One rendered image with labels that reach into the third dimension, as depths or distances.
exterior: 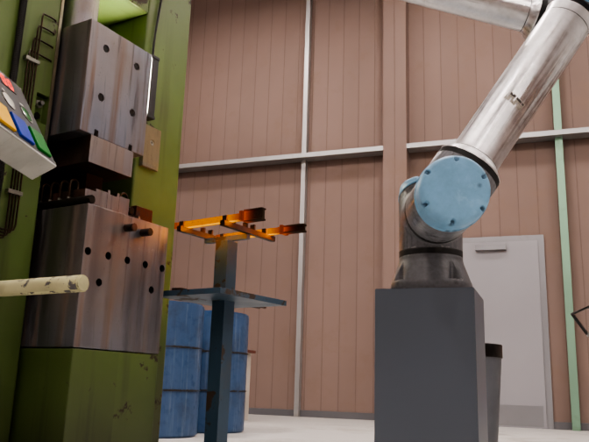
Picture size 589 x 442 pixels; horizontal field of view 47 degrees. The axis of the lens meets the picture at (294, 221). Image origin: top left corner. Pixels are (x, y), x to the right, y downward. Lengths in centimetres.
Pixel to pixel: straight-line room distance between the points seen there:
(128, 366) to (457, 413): 119
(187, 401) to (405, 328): 356
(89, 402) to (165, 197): 94
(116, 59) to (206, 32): 829
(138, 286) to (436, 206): 124
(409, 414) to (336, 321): 718
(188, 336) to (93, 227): 283
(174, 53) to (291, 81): 685
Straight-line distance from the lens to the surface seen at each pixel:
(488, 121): 155
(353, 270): 872
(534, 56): 164
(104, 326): 225
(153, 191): 276
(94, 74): 244
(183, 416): 497
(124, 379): 232
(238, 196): 952
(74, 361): 218
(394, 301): 155
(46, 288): 193
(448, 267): 159
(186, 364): 497
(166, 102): 291
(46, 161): 200
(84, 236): 221
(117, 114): 248
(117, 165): 243
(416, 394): 153
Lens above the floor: 38
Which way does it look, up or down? 13 degrees up
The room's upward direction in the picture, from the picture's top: 2 degrees clockwise
